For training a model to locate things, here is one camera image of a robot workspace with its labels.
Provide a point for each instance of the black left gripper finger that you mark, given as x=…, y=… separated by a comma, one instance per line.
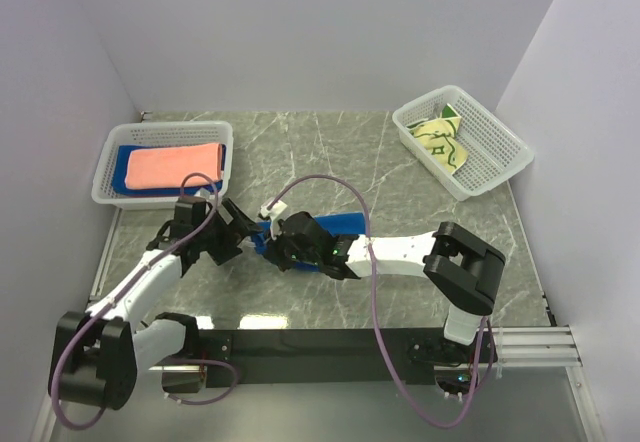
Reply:
x=239, y=226
x=224, y=248

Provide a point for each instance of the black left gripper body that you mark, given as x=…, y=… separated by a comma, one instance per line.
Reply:
x=214, y=235

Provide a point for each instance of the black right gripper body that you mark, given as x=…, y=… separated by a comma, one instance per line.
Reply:
x=285, y=252

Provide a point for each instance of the blue towel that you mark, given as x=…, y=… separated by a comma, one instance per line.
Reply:
x=337, y=224
x=117, y=181

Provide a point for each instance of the pink panda towel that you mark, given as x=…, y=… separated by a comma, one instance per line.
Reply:
x=167, y=167

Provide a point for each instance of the green white towel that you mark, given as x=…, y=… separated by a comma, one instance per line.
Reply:
x=438, y=135

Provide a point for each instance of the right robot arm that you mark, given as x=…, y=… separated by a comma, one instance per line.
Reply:
x=465, y=269

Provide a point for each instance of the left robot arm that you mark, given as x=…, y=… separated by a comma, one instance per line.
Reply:
x=98, y=353

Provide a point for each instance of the folded blue towel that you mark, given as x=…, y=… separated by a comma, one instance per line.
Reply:
x=117, y=181

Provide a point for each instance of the white plastic basket left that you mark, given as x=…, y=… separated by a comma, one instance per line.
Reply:
x=156, y=134

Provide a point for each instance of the white plastic basket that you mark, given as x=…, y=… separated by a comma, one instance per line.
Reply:
x=495, y=153
x=156, y=134

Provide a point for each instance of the black base bar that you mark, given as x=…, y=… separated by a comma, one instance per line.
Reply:
x=280, y=356

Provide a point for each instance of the white plastic basket right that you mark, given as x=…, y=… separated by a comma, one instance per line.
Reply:
x=495, y=153

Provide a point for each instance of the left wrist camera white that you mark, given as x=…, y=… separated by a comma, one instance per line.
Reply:
x=205, y=194

